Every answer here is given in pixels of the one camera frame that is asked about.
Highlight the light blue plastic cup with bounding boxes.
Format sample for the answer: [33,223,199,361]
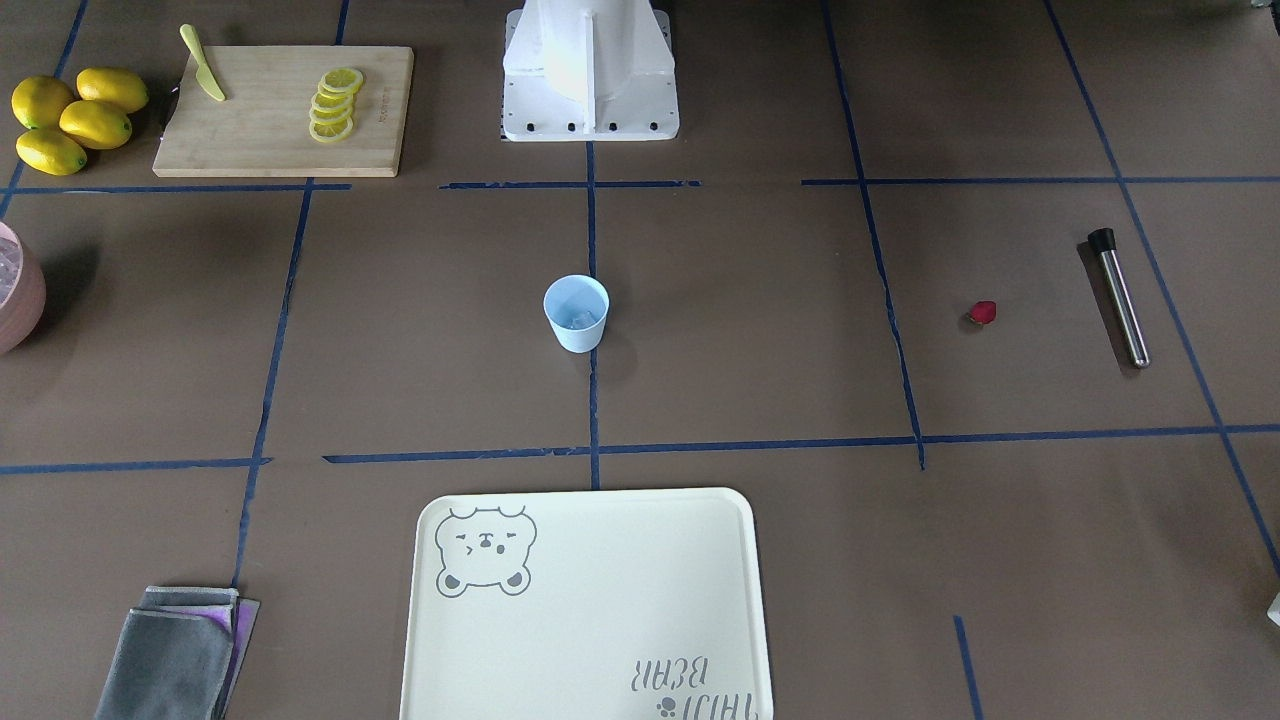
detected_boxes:
[541,274,611,354]

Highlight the cream bear serving tray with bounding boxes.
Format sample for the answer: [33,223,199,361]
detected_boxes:
[399,487,774,719]

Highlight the bamboo cutting board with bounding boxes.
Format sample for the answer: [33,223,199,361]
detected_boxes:
[152,46,413,178]

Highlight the steel muddler black tip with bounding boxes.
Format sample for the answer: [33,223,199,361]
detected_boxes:
[1087,227,1151,369]

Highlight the ice cube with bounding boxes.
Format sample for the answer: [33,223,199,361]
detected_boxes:
[561,307,600,331]

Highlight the red strawberry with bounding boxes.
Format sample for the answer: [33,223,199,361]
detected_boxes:
[966,300,998,327]

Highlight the whole yellow lemon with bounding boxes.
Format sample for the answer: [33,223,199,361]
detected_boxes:
[58,100,133,150]
[10,76,77,129]
[15,128,88,176]
[76,67,148,114]

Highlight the grey folded cloth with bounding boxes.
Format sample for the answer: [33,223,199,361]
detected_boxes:
[93,585,241,719]

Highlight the pink bowl of ice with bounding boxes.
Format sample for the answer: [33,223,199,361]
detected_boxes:
[1,222,47,355]

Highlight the yellow plastic knife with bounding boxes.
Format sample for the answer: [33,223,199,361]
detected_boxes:
[179,23,227,102]

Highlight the purple folded cloth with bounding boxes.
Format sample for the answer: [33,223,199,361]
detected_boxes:
[206,597,260,719]

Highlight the lemon slice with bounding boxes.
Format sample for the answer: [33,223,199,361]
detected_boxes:
[308,105,353,126]
[308,117,355,143]
[317,67,365,96]
[310,91,355,114]

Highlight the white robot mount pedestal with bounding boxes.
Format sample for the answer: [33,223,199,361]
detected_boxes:
[500,1,681,143]

